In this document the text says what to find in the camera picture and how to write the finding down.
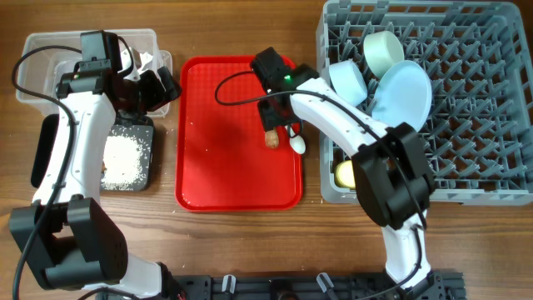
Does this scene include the clear plastic waste bin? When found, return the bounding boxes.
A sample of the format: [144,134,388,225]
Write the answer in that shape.
[12,30,167,131]

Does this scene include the grey dishwasher rack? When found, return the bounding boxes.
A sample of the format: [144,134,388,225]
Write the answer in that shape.
[316,1,532,206]

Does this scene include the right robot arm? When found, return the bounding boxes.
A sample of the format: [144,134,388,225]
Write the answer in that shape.
[250,47,435,296]

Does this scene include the light green bowl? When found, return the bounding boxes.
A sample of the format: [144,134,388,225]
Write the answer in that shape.
[363,31,405,79]

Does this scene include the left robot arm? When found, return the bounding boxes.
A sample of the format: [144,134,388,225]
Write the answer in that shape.
[8,30,187,299]

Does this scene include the black rectangular tray bin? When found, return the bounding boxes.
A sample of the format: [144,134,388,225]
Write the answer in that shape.
[30,114,154,192]

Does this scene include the brown carrot stick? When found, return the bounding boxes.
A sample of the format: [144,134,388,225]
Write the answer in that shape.
[265,129,280,148]

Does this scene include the white rice pile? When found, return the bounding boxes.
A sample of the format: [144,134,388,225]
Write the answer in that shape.
[101,136,146,191]

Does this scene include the red serving tray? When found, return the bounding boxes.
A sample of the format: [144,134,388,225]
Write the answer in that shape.
[175,55,303,213]

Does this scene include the yellow plastic cup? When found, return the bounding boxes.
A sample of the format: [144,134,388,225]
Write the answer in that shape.
[334,160,356,189]

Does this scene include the white plastic spoon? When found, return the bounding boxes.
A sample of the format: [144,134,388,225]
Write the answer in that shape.
[286,126,306,155]

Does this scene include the large light blue plate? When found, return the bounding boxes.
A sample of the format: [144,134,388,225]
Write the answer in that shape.
[371,60,433,132]

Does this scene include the small light blue bowl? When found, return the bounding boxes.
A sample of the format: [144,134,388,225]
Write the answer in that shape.
[328,60,368,107]

